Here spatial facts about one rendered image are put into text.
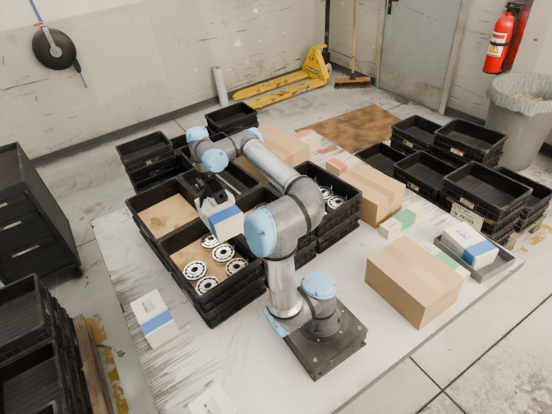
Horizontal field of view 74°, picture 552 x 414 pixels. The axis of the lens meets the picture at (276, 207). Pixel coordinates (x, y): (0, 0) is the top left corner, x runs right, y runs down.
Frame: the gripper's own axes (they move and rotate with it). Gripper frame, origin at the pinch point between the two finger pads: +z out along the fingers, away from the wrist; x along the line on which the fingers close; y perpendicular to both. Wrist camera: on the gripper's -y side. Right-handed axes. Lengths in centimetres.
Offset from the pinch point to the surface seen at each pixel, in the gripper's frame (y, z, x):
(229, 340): -27, 41, 18
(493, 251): -63, 32, -93
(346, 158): 33, 33, -95
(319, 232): -12.7, 26.0, -39.6
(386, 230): -24, 35, -71
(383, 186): -8, 25, -84
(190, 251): 15.3, 27.5, 13.8
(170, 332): -12, 37, 36
